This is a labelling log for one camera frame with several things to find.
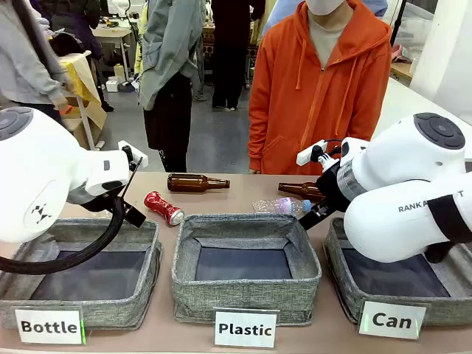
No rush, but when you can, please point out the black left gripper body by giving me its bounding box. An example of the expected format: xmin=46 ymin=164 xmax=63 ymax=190
xmin=67 ymin=183 xmax=128 ymax=215

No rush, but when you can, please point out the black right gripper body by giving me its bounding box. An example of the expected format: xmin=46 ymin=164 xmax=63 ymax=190
xmin=313 ymin=162 xmax=357 ymax=215

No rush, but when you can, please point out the brown glass bottle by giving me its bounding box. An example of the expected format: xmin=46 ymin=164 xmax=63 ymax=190
xmin=277 ymin=181 xmax=327 ymax=203
xmin=167 ymin=173 xmax=232 ymax=194

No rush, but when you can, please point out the crushed red can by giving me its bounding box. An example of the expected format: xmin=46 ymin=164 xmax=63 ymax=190
xmin=143 ymin=190 xmax=184 ymax=225

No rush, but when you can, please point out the clear plastic bottle purple label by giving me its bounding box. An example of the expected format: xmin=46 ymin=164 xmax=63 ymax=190
xmin=252 ymin=197 xmax=313 ymax=215

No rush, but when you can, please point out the grey fabric basket can label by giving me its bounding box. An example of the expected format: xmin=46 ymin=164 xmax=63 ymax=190
xmin=323 ymin=216 xmax=472 ymax=327

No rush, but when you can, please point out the grey fabric basket bottle label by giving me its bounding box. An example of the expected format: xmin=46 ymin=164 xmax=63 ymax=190
xmin=0 ymin=217 xmax=163 ymax=330

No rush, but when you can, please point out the grey fabric basket plastic label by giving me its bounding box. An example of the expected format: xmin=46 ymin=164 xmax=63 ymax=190
xmin=171 ymin=212 xmax=322 ymax=325

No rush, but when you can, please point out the white sign reading Can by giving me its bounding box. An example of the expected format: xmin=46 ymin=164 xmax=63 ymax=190
xmin=358 ymin=300 xmax=428 ymax=340

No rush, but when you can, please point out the open cardboard box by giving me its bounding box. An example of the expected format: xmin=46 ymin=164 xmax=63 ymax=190
xmin=60 ymin=94 xmax=103 ymax=142

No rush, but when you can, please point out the person in orange hoodie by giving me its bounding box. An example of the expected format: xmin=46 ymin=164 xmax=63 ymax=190
xmin=247 ymin=0 xmax=392 ymax=176

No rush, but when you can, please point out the white side table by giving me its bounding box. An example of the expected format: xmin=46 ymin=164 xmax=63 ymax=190
xmin=372 ymin=75 xmax=472 ymax=163

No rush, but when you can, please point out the white table with yellow cloth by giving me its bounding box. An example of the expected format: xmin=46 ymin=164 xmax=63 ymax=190
xmin=55 ymin=50 xmax=108 ymax=152

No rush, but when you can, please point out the white sign reading Bottle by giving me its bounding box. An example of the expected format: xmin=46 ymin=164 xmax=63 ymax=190
xmin=14 ymin=305 xmax=88 ymax=346

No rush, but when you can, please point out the white sign reading Plastic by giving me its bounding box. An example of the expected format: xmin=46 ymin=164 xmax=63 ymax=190
xmin=212 ymin=308 xmax=280 ymax=350

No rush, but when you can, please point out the person in light grey hoodie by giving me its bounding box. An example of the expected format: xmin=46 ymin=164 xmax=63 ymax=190
xmin=0 ymin=0 xmax=74 ymax=126

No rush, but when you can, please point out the person in grey-green jacket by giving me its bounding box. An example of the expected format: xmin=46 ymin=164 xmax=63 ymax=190
xmin=138 ymin=0 xmax=207 ymax=173

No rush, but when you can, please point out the person in black clothes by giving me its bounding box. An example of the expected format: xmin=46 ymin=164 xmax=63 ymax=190
xmin=210 ymin=0 xmax=266 ymax=111

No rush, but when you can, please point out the wooden background workbench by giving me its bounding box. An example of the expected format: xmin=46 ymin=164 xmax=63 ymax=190
xmin=91 ymin=27 xmax=134 ymax=80

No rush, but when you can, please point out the person in dark purple jacket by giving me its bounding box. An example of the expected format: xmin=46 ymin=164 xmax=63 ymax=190
xmin=36 ymin=0 xmax=115 ymax=114

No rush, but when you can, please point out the white face mask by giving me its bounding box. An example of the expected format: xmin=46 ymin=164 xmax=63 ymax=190
xmin=307 ymin=0 xmax=351 ymax=16

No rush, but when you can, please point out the black stand pole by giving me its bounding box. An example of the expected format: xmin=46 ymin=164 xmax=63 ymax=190
xmin=389 ymin=0 xmax=409 ymax=47

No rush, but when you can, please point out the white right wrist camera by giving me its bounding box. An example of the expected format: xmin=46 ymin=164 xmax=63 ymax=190
xmin=296 ymin=139 xmax=342 ymax=167

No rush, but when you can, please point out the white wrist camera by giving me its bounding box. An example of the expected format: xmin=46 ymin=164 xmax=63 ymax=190
xmin=117 ymin=139 xmax=149 ymax=167
xmin=296 ymin=139 xmax=342 ymax=167

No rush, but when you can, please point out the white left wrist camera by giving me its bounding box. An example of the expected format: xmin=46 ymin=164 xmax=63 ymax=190
xmin=117 ymin=139 xmax=149 ymax=167

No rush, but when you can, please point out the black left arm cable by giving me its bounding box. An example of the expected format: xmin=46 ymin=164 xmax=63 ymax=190
xmin=0 ymin=197 xmax=127 ymax=277

